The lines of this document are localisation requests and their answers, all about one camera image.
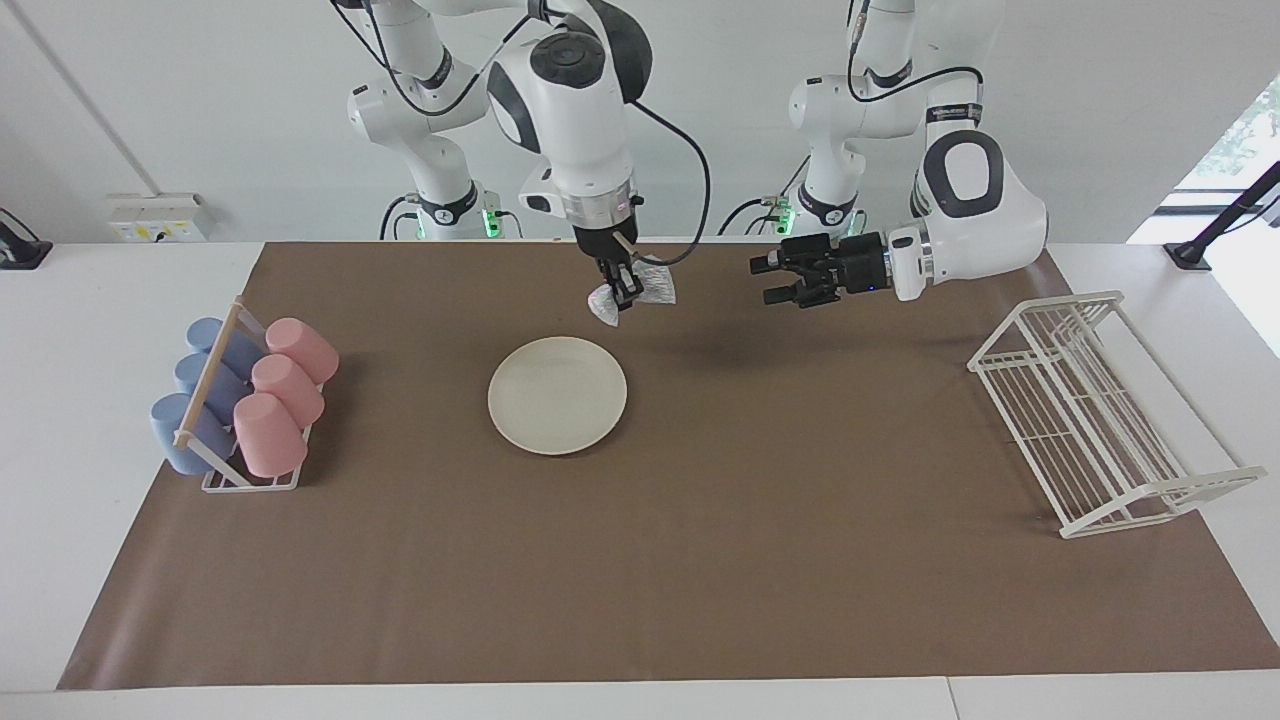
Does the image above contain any clear glass cup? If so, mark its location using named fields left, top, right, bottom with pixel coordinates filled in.
left=586, top=261, right=679, bottom=329

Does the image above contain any round white plate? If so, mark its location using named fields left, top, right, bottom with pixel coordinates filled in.
left=487, top=336, right=629, bottom=458

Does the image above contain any brown paper table mat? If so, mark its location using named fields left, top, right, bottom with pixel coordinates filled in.
left=57, top=240, right=1280, bottom=691

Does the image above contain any pink plastic cup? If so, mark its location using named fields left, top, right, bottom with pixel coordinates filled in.
left=265, top=318, right=340, bottom=386
left=233, top=392, right=309, bottom=479
left=251, top=355, right=327, bottom=430

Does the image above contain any black angled stand pole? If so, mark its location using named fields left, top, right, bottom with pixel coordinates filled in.
left=1164, top=160, right=1280, bottom=272

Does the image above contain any blue plastic cup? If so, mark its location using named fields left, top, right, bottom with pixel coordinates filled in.
left=174, top=353, right=251, bottom=423
left=150, top=393, right=237, bottom=476
left=186, top=318, right=264, bottom=378

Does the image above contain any bright window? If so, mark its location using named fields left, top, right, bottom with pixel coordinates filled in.
left=1178, top=75, right=1280, bottom=193

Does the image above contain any white cup holder rack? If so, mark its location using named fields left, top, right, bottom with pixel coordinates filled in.
left=173, top=297, right=327, bottom=493

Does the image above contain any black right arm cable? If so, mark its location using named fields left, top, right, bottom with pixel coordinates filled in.
left=360, top=0, right=714, bottom=267

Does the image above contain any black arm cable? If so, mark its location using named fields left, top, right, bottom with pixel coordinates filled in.
left=847, top=0, right=987, bottom=107
left=360, top=0, right=714, bottom=267

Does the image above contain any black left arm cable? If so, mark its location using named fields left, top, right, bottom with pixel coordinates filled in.
left=847, top=0, right=987, bottom=107

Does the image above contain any white wire dish rack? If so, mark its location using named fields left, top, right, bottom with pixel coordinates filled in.
left=966, top=290, right=1269, bottom=540

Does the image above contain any white wall power strip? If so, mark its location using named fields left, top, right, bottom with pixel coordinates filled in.
left=107, top=193, right=207, bottom=244

